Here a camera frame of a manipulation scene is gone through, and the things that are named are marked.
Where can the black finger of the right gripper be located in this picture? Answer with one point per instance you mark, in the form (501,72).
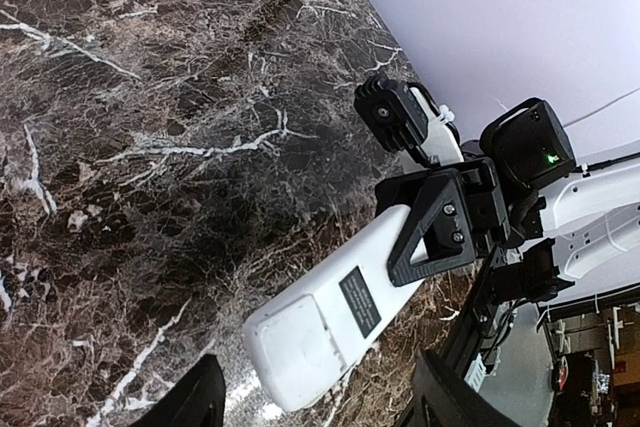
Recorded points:
(436,234)

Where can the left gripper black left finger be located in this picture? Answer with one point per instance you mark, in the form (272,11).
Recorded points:
(197,399)

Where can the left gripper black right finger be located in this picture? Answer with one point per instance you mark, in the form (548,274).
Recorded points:
(442,398)

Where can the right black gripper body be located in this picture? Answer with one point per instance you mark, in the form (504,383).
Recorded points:
(484,202)

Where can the white battery cover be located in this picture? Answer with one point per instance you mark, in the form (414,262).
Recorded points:
(293,353)

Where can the white red remote control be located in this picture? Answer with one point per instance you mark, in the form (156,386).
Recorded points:
(352,288)

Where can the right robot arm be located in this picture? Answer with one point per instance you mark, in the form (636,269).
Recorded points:
(518,202)

